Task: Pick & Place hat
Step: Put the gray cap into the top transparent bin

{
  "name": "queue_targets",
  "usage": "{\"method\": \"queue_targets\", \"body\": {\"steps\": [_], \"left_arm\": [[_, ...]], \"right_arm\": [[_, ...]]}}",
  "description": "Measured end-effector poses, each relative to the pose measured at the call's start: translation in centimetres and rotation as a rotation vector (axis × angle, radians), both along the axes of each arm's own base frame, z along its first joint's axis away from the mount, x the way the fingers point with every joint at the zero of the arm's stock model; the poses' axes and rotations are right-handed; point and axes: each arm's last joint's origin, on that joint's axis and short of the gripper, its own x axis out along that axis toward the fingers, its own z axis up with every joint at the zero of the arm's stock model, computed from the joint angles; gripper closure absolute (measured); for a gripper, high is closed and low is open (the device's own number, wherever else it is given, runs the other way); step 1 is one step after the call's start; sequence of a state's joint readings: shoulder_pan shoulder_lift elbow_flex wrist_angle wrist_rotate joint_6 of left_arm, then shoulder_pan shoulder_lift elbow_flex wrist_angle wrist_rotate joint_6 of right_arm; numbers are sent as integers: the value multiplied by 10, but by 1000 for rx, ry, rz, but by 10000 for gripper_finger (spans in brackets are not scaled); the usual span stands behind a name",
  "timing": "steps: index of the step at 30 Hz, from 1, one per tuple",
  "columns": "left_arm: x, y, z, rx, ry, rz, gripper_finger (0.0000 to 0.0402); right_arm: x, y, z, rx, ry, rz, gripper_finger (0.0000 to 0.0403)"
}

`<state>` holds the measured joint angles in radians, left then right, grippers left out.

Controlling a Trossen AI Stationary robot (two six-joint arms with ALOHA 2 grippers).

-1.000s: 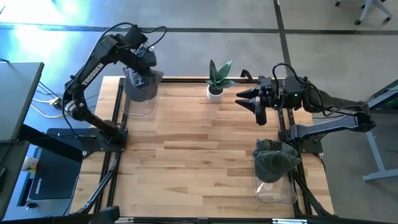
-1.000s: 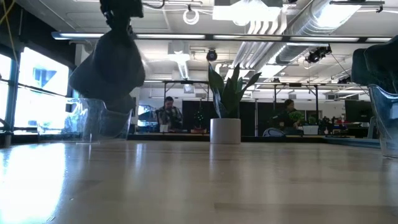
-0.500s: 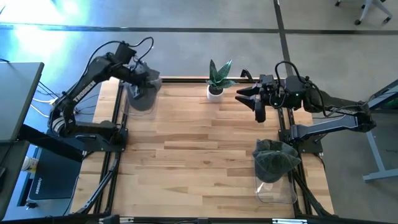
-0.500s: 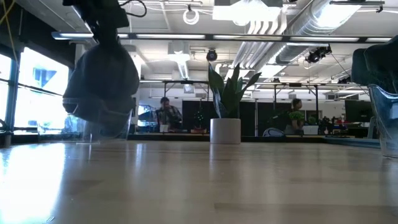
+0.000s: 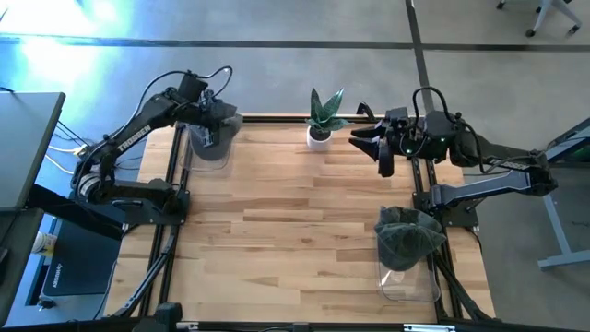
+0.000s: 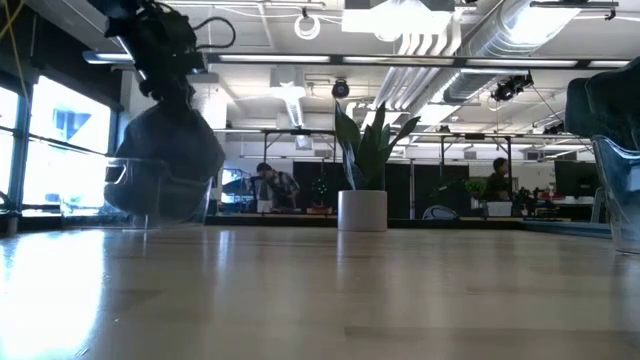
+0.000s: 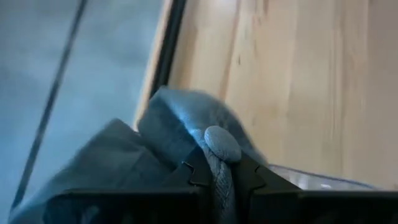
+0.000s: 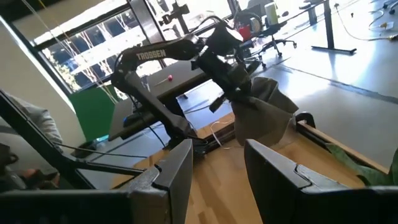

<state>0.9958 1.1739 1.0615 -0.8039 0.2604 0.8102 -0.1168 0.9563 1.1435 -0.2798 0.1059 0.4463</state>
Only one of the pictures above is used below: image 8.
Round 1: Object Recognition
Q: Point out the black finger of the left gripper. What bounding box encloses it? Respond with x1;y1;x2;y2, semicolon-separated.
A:
208;95;227;113

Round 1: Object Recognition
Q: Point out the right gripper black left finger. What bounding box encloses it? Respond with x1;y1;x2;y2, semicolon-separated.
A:
0;139;193;224

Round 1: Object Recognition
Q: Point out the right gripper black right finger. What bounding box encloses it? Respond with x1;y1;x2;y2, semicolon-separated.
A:
244;139;398;224

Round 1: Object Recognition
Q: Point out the grey washed baseball cap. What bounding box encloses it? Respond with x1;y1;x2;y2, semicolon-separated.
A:
231;77;299;147

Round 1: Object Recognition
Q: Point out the grey desk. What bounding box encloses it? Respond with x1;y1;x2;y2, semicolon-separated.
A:
108;60;218;142

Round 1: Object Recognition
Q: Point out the red container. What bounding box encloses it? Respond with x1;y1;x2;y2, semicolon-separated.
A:
238;24;252;41

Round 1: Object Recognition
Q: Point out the red ball pin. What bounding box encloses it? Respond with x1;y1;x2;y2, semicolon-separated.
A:
154;73;174;87

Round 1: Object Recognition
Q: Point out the black office chair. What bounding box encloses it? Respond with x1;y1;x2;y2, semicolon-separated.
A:
233;12;298;68

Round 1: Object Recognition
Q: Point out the green and white cup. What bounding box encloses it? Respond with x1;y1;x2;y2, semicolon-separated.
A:
264;1;280;26

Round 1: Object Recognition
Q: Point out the black tripod stand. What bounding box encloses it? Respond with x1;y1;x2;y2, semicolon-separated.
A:
158;0;191;35

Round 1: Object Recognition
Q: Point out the black table clamp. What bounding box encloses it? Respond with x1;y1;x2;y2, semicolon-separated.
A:
294;111;317;129

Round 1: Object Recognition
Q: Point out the green snake plant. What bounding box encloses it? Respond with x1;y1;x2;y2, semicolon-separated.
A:
325;142;398;187

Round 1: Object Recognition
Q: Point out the green board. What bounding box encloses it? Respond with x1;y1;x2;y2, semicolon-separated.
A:
68;83;121;142

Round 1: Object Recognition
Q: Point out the black legged standing desk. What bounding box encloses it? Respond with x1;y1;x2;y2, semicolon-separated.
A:
298;0;358;54

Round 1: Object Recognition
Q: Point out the person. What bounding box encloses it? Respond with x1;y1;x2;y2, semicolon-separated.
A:
0;93;65;153

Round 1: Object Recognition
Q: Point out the black aluminium table frame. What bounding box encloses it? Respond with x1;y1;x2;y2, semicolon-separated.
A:
0;90;237;190

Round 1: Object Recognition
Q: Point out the yellow floor cable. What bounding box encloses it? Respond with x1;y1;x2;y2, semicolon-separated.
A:
334;2;398;43

